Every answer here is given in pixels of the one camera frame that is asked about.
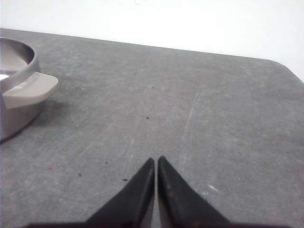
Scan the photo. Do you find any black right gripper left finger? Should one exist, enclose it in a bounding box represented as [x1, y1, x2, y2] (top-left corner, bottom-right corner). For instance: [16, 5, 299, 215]
[83, 157, 155, 228]

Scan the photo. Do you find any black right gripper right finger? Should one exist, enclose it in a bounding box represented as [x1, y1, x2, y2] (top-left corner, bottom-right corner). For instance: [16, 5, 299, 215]
[157, 155, 235, 228]

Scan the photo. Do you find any stainless steel steamer pot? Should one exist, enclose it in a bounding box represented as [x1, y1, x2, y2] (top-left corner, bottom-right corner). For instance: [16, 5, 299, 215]
[0, 38, 59, 141]

